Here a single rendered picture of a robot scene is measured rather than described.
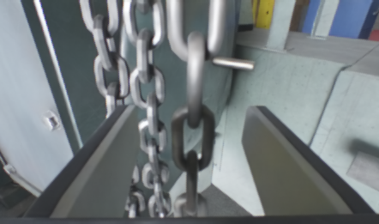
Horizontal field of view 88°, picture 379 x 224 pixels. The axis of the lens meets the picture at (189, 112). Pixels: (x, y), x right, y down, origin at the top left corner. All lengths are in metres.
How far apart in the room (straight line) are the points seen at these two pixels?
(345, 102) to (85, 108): 0.44
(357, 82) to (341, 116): 0.07
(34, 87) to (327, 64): 0.50
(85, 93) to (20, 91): 0.06
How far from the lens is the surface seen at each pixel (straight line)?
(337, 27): 3.13
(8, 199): 0.50
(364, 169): 0.43
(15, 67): 0.20
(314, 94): 0.54
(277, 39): 0.56
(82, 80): 0.17
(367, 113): 0.48
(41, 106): 0.20
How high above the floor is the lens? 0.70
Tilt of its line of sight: 29 degrees down
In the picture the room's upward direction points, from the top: 1 degrees clockwise
